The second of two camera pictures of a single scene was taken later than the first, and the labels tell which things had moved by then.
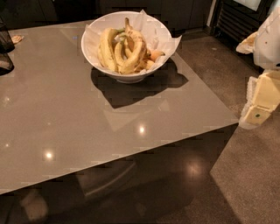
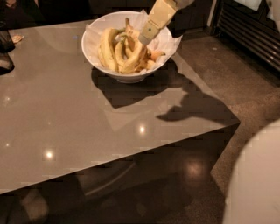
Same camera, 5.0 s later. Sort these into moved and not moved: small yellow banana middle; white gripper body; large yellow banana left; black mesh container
Moved: white gripper body
Not moved: small yellow banana middle; large yellow banana left; black mesh container
